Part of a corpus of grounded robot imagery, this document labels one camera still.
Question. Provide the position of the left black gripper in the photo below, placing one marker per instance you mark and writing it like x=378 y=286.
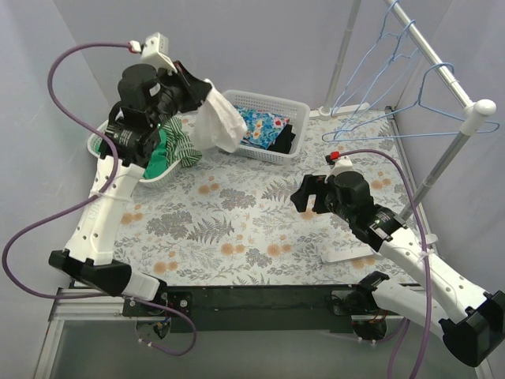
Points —
x=188 y=90

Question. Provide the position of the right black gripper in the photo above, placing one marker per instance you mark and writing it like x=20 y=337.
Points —
x=316 y=196

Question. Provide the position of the white tank top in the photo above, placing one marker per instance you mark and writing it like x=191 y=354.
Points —
x=218 y=124

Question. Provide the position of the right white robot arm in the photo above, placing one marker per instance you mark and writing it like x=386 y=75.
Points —
x=468 y=319

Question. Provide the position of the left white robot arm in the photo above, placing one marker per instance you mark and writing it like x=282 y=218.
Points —
x=88 y=256

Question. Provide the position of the black cloth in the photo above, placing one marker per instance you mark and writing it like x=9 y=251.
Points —
x=284 y=141

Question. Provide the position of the green striped garment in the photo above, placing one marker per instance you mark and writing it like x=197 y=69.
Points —
x=176 y=144

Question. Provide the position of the white oval laundry basket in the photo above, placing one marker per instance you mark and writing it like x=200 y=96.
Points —
x=107 y=157

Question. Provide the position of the floral table mat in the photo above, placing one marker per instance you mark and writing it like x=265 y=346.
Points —
x=229 y=219

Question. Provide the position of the blue floral cloth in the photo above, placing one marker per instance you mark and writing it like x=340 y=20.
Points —
x=262 y=127

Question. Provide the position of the green shirt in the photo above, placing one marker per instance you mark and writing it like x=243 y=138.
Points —
x=140 y=149

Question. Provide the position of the white rectangular basket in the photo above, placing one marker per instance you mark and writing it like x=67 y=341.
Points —
x=297 y=112

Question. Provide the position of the silver clothes rack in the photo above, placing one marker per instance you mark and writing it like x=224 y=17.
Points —
x=451 y=112

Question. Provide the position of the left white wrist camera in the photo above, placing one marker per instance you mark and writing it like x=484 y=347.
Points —
x=153 y=51

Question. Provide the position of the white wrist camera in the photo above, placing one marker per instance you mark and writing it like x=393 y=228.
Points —
x=338 y=163
x=153 y=51

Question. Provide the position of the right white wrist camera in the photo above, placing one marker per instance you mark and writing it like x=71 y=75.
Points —
x=338 y=163

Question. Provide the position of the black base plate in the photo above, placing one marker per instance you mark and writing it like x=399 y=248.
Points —
x=272 y=308

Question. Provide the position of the far blue wire hanger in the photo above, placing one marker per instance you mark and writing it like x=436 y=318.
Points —
x=378 y=72

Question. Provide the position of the aluminium frame rail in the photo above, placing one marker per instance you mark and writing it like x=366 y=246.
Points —
x=83 y=309

